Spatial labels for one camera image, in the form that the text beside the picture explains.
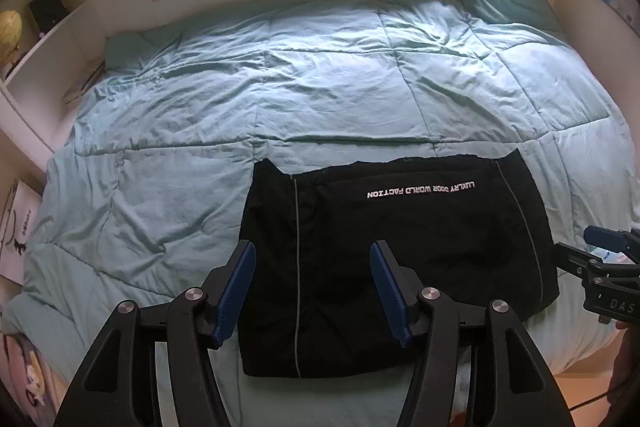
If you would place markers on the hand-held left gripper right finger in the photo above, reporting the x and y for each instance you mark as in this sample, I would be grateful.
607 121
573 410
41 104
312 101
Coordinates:
392 297

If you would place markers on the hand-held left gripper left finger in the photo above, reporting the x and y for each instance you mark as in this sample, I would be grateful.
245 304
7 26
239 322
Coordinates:
235 292

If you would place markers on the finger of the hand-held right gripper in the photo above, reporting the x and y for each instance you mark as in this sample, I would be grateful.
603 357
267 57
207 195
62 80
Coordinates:
575 259
602 237

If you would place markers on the black garment with grey piping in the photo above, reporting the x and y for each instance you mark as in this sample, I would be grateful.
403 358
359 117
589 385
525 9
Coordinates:
340 257

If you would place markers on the person's right forearm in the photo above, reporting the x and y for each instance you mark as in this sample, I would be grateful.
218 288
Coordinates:
627 367

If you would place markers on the light teal duvet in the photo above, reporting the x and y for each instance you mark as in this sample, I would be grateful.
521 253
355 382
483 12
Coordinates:
300 82

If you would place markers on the colourful cartoon poster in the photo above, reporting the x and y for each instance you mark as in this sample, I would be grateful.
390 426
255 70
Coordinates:
25 372

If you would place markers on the white poster with black figure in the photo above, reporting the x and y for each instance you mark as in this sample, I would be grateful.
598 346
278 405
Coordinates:
15 232

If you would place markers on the teal pillow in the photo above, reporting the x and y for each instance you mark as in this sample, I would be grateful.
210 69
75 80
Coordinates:
125 49
515 4

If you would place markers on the stack of flat books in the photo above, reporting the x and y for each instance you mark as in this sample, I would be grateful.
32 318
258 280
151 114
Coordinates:
82 84

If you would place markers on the white shelf unit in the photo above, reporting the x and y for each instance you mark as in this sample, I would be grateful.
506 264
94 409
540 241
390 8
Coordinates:
60 57

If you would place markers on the black box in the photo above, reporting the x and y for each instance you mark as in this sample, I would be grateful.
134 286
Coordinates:
47 9

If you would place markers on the yellow globe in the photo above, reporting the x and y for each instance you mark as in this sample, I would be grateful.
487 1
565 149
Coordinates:
10 37

